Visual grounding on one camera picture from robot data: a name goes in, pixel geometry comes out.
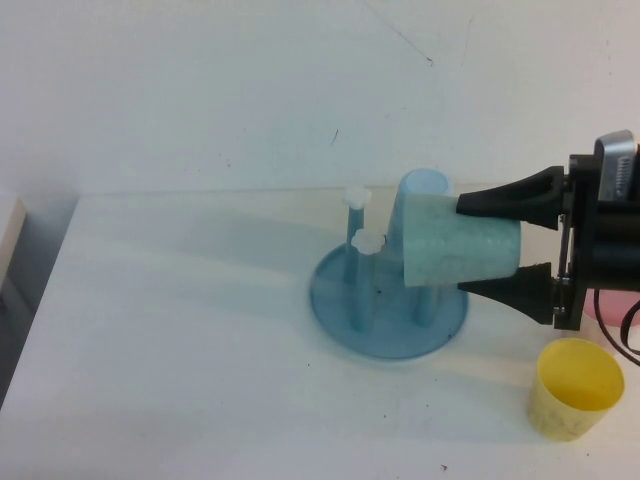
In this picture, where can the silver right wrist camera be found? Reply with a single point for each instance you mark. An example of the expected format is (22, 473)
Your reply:
(617, 165)

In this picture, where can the green plastic cup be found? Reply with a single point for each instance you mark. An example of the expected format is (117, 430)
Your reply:
(460, 250)

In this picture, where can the light blue plastic cup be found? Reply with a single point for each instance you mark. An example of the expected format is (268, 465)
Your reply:
(417, 182)

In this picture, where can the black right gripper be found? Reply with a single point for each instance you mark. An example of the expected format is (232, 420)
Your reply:
(610, 245)

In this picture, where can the pink plastic cup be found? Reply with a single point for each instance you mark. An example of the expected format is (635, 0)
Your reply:
(612, 307)

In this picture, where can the yellow plastic cup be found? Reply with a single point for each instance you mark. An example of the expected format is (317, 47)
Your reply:
(575, 395)

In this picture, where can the blue cup stand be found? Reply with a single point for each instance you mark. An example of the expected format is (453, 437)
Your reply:
(390, 330)

